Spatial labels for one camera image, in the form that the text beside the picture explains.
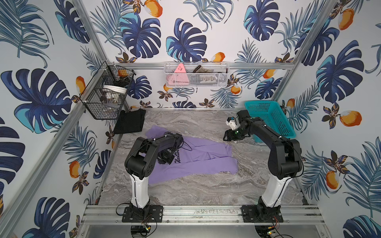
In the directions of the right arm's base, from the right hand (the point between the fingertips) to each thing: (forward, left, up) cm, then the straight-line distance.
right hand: (229, 137), depth 95 cm
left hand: (-14, +43, -6) cm, 46 cm away
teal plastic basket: (+28, -38, -5) cm, 47 cm away
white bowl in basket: (+10, +64, +30) cm, 71 cm away
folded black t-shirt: (+19, +72, -7) cm, 74 cm away
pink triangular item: (+25, +31, +28) cm, 49 cm away
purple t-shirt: (-10, +22, -8) cm, 25 cm away
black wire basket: (+16, +79, +19) cm, 83 cm away
